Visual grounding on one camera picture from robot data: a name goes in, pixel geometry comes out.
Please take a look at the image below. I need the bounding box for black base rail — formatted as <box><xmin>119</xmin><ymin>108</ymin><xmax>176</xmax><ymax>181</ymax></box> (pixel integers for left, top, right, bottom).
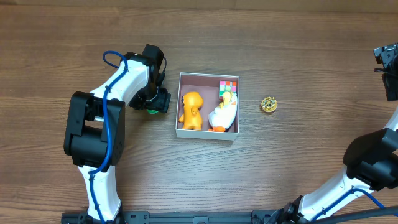
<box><xmin>60</xmin><ymin>210</ymin><xmax>293</xmax><ymax>224</ymax></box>

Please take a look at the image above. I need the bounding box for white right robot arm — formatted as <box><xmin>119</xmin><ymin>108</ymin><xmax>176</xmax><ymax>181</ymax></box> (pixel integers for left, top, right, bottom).
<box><xmin>268</xmin><ymin>113</ymin><xmax>397</xmax><ymax>223</ymax></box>

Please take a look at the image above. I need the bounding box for white plush duck yellow hat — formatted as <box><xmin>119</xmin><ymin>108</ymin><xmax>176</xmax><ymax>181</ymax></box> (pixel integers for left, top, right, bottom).
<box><xmin>208</xmin><ymin>91</ymin><xmax>238</xmax><ymax>132</ymax></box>

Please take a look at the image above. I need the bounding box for green spinning top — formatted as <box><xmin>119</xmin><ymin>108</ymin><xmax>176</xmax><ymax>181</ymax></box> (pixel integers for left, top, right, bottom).
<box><xmin>147</xmin><ymin>109</ymin><xmax>159</xmax><ymax>114</ymax></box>

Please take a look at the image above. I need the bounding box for colourful puzzle cube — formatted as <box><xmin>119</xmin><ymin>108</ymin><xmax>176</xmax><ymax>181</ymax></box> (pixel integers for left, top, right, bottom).
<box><xmin>219</xmin><ymin>80</ymin><xmax>238</xmax><ymax>101</ymax></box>

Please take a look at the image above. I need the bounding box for black thick cable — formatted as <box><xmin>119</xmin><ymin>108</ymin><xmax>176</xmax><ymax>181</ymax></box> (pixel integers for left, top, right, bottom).
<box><xmin>298</xmin><ymin>205</ymin><xmax>398</xmax><ymax>224</ymax></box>

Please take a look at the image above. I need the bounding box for orange plush toy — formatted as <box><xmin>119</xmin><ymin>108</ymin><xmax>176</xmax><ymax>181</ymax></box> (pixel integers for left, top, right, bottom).
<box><xmin>178</xmin><ymin>91</ymin><xmax>203</xmax><ymax>131</ymax></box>

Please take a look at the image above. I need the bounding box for gold blue spinning top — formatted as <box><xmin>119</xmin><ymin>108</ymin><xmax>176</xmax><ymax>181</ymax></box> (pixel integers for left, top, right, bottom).
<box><xmin>261</xmin><ymin>96</ymin><xmax>278</xmax><ymax>113</ymax></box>

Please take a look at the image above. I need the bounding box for white cardboard box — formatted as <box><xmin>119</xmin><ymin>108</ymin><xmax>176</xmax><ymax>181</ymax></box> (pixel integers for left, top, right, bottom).
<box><xmin>175</xmin><ymin>72</ymin><xmax>240</xmax><ymax>141</ymax></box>

